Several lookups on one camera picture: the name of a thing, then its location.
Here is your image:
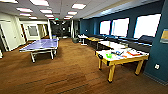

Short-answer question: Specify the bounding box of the white round table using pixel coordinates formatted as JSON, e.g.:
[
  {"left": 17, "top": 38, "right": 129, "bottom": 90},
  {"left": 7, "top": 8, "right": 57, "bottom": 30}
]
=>
[{"left": 77, "top": 33, "right": 89, "bottom": 46}]

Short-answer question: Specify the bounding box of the small yellow table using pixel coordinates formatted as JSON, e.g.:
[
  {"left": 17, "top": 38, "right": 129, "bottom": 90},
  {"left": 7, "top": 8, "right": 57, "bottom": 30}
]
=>
[{"left": 85, "top": 36, "right": 103, "bottom": 48}]

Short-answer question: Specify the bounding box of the green bowl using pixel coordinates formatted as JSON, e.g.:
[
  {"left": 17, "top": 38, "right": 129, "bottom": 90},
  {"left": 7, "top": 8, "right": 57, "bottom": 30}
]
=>
[{"left": 105, "top": 52, "right": 114, "bottom": 60}]

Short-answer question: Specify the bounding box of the white top low table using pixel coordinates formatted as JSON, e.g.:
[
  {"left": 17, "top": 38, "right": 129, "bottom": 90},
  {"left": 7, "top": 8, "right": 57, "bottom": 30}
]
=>
[{"left": 96, "top": 40, "right": 130, "bottom": 51}]

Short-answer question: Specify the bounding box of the bright window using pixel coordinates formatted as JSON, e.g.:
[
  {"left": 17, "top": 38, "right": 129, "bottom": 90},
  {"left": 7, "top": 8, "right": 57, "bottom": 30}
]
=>
[
  {"left": 98, "top": 20, "right": 112, "bottom": 36},
  {"left": 132, "top": 12, "right": 162, "bottom": 40},
  {"left": 110, "top": 17, "right": 131, "bottom": 38}
]

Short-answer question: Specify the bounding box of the blue ping pong table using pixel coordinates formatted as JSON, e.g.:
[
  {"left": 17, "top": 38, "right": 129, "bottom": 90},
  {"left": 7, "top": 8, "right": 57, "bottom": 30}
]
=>
[{"left": 18, "top": 37, "right": 60, "bottom": 64}]

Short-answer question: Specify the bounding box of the orange red board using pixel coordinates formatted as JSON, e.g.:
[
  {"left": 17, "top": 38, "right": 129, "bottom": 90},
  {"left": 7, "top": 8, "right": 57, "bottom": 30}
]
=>
[{"left": 126, "top": 48, "right": 143, "bottom": 57}]

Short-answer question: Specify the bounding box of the dark sofa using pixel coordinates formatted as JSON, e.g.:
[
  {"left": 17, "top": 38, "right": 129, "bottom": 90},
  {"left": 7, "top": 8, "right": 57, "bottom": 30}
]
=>
[{"left": 116, "top": 34, "right": 155, "bottom": 55}]

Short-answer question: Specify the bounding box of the white wall outlet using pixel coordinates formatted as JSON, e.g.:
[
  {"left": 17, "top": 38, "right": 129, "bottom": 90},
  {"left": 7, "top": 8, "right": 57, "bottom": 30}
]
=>
[{"left": 153, "top": 63, "right": 161, "bottom": 70}]

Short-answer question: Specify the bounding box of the framed wall picture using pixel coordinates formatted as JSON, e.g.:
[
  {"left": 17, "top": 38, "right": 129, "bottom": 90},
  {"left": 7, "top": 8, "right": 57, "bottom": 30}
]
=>
[{"left": 159, "top": 28, "right": 168, "bottom": 45}]

